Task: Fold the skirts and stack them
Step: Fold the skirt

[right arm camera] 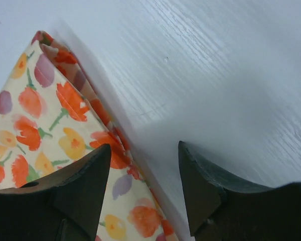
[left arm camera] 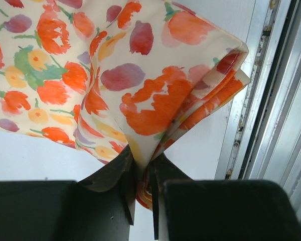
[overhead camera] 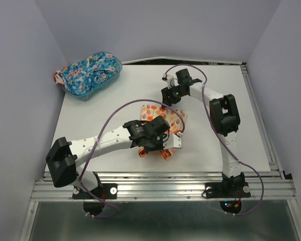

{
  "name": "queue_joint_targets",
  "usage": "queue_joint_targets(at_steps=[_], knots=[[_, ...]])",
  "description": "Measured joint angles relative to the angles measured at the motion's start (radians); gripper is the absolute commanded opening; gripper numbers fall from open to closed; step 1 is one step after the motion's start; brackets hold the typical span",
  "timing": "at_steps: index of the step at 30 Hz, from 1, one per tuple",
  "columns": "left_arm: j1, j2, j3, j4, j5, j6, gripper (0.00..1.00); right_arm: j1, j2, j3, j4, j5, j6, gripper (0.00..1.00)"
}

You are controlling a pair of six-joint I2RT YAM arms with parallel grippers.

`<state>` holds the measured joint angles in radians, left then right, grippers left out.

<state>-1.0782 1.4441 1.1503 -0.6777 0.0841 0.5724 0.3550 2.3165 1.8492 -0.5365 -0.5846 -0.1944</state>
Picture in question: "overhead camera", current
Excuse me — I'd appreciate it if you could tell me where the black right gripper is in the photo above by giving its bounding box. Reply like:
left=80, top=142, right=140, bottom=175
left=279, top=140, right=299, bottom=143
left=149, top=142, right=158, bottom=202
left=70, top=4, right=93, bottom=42
left=161, top=84, right=186, bottom=109

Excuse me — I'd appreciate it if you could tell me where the orange tulip print skirt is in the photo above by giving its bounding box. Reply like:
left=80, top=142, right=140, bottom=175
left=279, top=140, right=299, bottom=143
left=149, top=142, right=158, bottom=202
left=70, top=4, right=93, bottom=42
left=138, top=104, right=187, bottom=160

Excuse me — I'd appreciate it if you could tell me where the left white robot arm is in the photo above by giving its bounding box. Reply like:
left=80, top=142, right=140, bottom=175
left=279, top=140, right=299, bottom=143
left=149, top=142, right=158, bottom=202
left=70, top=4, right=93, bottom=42
left=46, top=116, right=170, bottom=198

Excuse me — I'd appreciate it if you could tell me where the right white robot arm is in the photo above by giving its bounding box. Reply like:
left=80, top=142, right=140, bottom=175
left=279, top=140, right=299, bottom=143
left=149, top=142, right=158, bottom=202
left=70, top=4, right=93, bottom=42
left=161, top=69, right=246, bottom=198

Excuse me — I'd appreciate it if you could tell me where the translucent blue plastic bin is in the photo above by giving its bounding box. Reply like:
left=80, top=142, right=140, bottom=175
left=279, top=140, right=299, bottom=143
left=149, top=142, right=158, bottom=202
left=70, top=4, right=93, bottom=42
left=61, top=51, right=123, bottom=101

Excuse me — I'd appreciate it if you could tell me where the blue floral print skirt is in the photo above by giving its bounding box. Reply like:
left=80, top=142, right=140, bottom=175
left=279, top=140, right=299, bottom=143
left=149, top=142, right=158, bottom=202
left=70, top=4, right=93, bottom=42
left=58, top=52, right=118, bottom=95

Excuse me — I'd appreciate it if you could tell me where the red and white floral skirt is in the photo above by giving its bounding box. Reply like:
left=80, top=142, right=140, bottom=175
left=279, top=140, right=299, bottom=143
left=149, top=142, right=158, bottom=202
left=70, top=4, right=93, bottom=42
left=54, top=71, right=65, bottom=87

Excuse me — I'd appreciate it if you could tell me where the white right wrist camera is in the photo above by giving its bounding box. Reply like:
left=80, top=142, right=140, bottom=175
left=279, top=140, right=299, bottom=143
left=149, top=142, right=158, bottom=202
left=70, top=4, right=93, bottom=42
left=162, top=73, right=176, bottom=89

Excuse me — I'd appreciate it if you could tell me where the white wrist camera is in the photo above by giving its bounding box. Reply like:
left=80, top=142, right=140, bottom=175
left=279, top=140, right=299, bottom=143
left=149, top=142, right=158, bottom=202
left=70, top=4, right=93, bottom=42
left=163, top=133, right=183, bottom=150
left=162, top=73, right=176, bottom=89

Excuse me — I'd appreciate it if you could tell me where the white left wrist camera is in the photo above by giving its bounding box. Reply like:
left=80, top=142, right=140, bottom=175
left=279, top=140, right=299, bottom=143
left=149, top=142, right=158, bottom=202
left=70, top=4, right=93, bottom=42
left=163, top=133, right=183, bottom=150

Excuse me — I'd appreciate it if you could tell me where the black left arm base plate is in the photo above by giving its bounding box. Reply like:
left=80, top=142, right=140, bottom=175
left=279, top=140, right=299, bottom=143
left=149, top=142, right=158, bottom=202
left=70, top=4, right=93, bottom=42
left=72, top=183, right=118, bottom=200

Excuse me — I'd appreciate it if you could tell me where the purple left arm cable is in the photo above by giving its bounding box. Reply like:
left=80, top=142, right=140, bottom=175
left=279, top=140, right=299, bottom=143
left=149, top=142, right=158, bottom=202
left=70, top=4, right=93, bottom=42
left=79, top=99, right=186, bottom=218

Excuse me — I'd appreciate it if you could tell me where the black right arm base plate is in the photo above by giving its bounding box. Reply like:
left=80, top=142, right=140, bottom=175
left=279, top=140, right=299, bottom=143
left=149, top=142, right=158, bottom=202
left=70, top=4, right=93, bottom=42
left=202, top=182, right=251, bottom=199

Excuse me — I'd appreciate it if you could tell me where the aluminium rail frame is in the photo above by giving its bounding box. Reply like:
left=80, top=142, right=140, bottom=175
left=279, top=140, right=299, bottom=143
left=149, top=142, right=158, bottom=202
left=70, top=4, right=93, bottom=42
left=20, top=64, right=301, bottom=240

